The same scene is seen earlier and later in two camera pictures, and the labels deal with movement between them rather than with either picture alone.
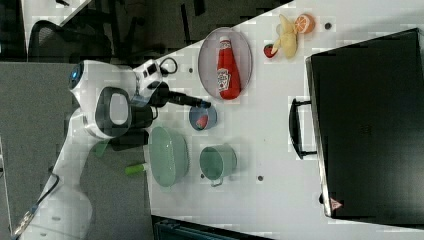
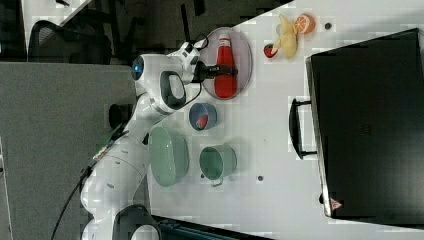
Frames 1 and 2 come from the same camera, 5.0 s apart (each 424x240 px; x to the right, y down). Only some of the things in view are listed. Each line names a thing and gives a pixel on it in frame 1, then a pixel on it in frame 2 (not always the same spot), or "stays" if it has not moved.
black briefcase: x=368 y=111 stays
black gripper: x=163 y=95 → x=203 y=72
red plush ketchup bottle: x=227 y=70 stays
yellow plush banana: x=287 y=37 stays
